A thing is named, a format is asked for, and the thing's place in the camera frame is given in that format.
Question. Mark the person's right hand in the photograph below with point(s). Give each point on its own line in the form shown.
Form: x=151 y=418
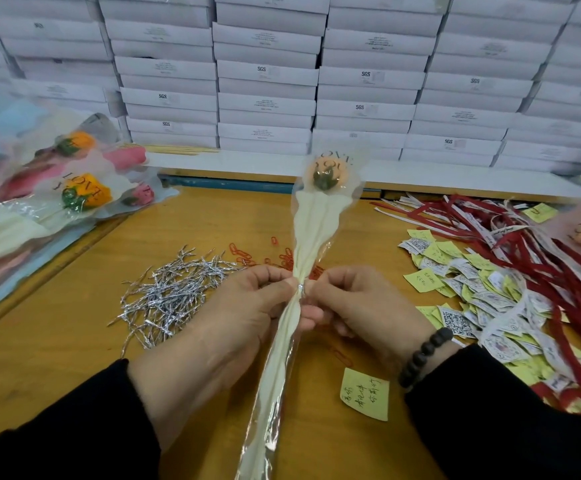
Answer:
x=375 y=310

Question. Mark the person's left hand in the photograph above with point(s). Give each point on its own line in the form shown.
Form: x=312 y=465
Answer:
x=221 y=340

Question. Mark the pile of yellow white tags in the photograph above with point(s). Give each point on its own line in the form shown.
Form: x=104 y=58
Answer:
x=465 y=295

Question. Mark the peach rose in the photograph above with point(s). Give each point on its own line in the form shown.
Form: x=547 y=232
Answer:
x=316 y=220

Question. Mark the pile of red ribbons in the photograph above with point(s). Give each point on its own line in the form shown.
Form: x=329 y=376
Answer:
x=530 y=250

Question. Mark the pile of flowers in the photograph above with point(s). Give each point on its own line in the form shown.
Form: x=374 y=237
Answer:
x=31 y=210

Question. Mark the person's right forearm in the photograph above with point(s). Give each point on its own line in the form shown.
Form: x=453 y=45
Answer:
x=510 y=420

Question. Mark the person's left forearm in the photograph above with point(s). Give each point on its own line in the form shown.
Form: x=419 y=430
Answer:
x=66 y=435

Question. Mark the pile of silver twist ties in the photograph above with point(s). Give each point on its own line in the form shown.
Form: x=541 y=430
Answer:
x=171 y=290

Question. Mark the pile of orange paper clips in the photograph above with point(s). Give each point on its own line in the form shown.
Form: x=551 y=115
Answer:
x=280 y=260

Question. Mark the long white board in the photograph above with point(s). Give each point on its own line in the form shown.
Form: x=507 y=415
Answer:
x=450 y=175

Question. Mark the wooden sticks bundle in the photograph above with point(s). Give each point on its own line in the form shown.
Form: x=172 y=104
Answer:
x=181 y=149

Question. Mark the wall of stacked white boxes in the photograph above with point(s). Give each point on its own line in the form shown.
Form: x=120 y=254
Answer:
x=270 y=70

